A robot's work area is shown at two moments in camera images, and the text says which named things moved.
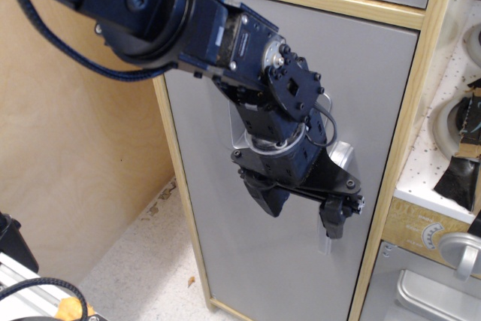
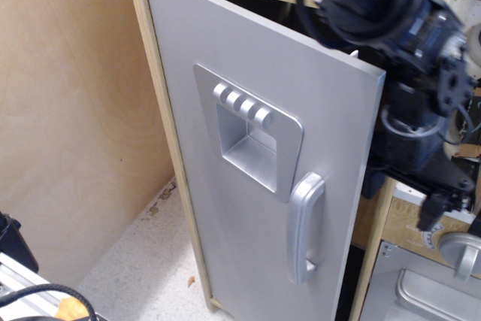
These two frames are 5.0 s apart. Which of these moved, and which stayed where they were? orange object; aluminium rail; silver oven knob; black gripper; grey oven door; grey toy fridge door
Moved: grey toy fridge door; black gripper
Stayed: silver oven knob; grey oven door; orange object; aluminium rail
